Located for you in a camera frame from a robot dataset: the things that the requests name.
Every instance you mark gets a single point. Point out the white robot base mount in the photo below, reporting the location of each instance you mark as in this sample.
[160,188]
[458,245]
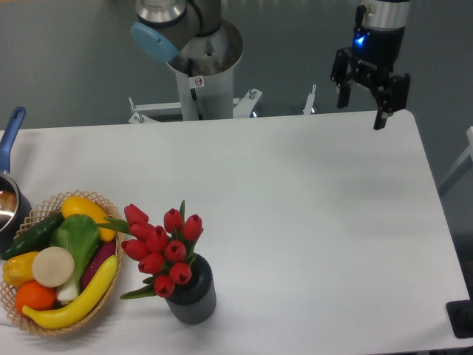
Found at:
[201,98]

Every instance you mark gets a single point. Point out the white frame at right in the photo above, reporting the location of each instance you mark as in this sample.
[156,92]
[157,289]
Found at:
[458,169]

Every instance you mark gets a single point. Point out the purple eggplant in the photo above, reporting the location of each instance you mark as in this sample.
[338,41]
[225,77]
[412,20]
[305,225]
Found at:
[104,251]

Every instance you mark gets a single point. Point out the yellow bell pepper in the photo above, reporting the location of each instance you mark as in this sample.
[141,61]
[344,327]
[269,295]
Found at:
[18,270]

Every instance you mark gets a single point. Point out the orange fruit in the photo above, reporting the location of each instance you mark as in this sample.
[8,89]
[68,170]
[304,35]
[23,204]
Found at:
[35,296]

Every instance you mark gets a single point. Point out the green bok choy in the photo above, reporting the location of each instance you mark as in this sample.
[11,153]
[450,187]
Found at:
[82,255]

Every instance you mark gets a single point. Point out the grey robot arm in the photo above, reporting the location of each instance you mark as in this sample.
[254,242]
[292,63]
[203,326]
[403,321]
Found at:
[202,49]

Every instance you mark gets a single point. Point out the blue handled saucepan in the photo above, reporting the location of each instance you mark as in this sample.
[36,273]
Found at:
[15,207]

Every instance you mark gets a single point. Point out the dark grey ribbed vase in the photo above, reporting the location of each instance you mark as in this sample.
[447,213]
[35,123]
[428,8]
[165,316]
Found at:
[195,301]

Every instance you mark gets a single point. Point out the woven wicker basket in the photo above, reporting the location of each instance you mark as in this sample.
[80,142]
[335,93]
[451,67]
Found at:
[41,211]

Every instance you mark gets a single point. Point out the green cucumber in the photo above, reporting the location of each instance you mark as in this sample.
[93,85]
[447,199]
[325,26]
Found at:
[35,238]

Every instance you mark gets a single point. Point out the yellow lemon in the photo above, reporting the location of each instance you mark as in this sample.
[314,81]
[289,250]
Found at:
[81,220]

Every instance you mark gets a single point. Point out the red tulip bouquet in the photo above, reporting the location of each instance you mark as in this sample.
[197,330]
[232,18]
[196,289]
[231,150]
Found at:
[164,252]

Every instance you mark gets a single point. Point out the yellow banana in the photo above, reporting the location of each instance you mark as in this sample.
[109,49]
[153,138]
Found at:
[82,305]

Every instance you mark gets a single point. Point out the black clamp at table edge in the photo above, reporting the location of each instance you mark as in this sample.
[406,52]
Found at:
[460,317]

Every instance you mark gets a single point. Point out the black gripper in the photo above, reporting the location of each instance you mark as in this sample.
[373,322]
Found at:
[378,33]

